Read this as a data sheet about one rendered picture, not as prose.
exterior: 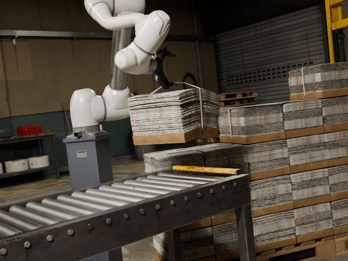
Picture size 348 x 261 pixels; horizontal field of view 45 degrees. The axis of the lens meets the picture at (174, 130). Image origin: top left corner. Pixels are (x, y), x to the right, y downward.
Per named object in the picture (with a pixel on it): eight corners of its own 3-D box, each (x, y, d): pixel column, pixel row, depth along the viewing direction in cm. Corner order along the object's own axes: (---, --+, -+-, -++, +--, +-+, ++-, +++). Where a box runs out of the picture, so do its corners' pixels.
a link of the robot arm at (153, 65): (134, 74, 189) (142, 76, 194) (151, 72, 185) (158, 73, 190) (133, 54, 189) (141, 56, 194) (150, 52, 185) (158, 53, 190)
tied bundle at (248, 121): (219, 142, 298) (216, 110, 297) (256, 137, 308) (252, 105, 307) (246, 145, 263) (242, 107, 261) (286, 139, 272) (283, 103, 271)
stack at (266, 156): (155, 275, 286) (141, 153, 281) (302, 241, 321) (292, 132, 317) (173, 298, 249) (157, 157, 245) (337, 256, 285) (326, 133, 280)
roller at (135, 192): (95, 194, 188) (104, 197, 191) (158, 206, 151) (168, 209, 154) (98, 183, 189) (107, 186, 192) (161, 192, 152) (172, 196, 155)
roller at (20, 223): (3, 219, 163) (2, 207, 163) (53, 241, 127) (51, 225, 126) (-10, 223, 160) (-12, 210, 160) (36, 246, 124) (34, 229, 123)
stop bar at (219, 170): (177, 169, 214) (177, 164, 214) (242, 173, 180) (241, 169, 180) (172, 170, 212) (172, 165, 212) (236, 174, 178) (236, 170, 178)
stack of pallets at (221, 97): (232, 146, 1042) (227, 93, 1035) (264, 146, 972) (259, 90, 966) (194, 155, 952) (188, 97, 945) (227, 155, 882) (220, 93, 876)
